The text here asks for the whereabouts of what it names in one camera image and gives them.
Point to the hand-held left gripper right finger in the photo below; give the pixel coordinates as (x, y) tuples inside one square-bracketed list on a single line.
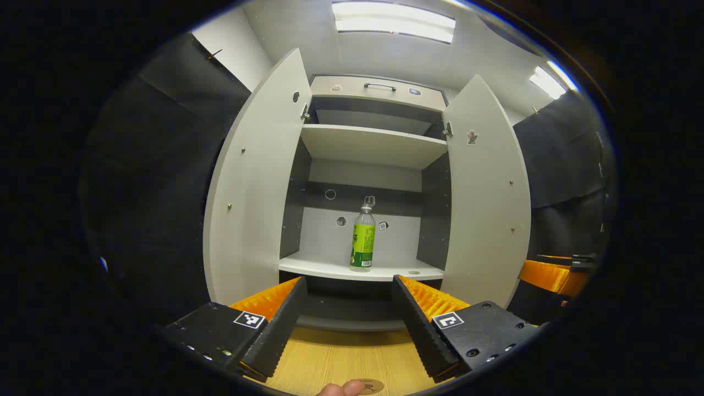
[(423, 330)]

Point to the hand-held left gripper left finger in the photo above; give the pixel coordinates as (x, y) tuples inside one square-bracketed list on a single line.
[(280, 330)]

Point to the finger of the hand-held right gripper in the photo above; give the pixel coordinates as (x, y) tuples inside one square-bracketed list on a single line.
[(547, 276)]

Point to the round wooden coaster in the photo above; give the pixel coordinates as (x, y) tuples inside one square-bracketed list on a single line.
[(373, 386)]

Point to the grey cabinet door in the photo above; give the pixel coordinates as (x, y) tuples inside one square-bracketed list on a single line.
[(487, 209), (253, 192)]

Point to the green label plastic bottle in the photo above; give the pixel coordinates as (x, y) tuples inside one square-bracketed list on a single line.
[(362, 242)]

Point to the grey cabinet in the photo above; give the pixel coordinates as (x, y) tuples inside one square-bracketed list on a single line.
[(363, 146)]

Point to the grey cabinet drawer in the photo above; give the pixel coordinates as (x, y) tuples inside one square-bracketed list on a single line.
[(352, 91)]

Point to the black backdrop cloth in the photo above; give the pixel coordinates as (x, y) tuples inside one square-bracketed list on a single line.
[(159, 165), (561, 165)]

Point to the small ceiling light panel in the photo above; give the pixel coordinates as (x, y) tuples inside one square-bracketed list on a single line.
[(550, 82)]

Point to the large ceiling light panel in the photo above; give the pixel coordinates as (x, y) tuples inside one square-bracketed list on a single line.
[(393, 21)]

